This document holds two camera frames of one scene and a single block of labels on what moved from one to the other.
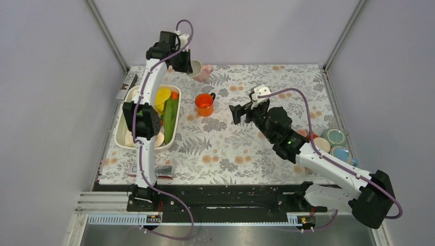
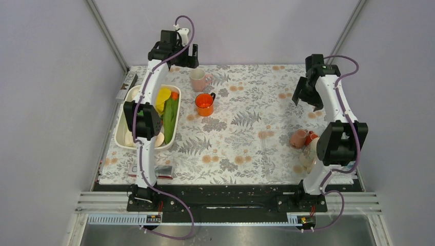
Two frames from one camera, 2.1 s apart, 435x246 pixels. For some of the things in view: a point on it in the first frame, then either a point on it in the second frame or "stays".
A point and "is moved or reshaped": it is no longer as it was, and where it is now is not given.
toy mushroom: [159, 139] stays
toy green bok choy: [169, 115] stays
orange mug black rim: [204, 102] stays
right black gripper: [238, 110] → [299, 94]
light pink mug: [200, 72] is moved or reshaped
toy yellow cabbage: [162, 95] stays
